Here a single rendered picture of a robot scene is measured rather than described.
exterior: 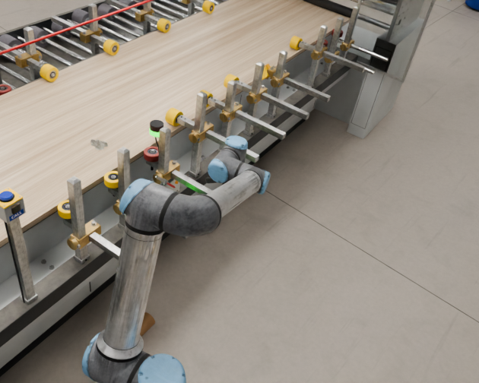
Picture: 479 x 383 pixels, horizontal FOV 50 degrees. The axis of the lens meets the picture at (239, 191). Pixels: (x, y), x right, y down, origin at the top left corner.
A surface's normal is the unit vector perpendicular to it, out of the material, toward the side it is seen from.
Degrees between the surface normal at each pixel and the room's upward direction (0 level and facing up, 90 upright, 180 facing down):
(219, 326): 0
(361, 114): 90
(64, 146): 0
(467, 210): 0
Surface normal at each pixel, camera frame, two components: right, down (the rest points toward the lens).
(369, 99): -0.56, 0.49
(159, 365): 0.21, -0.71
